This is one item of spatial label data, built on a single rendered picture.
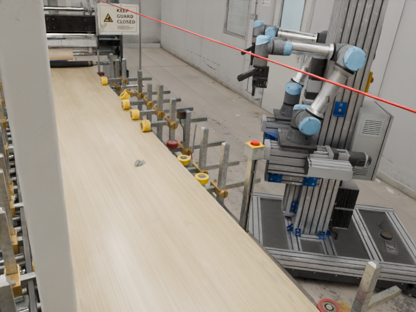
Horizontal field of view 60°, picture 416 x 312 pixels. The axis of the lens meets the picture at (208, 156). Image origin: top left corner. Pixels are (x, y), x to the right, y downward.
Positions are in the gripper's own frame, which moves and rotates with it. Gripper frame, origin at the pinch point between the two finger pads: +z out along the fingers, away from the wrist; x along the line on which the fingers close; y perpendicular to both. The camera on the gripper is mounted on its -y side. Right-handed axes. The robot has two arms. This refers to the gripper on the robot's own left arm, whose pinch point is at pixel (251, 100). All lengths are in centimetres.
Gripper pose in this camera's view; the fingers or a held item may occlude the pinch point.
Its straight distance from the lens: 209.2
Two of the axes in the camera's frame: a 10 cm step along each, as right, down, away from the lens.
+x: 1.0, -4.3, 9.0
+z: -0.7, 9.0, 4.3
